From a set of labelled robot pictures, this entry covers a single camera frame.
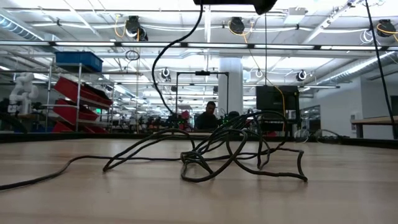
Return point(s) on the white building column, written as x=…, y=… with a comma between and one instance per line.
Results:
x=230, y=81

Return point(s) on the black monitor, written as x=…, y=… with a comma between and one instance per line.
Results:
x=276, y=101

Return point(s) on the blue storage bin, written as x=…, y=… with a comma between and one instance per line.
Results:
x=79, y=59

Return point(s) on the white robot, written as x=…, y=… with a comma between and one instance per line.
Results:
x=23, y=90

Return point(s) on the person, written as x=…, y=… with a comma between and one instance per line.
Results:
x=209, y=119

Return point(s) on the ceiling light strip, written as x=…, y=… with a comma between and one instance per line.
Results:
x=217, y=45

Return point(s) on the wooden work table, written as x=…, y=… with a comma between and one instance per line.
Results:
x=373, y=121

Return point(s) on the black aluminium table frame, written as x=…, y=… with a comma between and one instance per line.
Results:
x=93, y=137

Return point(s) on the black gantry frame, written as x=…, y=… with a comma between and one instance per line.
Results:
x=202, y=73

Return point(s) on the red storage bin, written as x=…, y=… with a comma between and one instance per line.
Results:
x=74, y=113
x=77, y=90
x=66, y=128

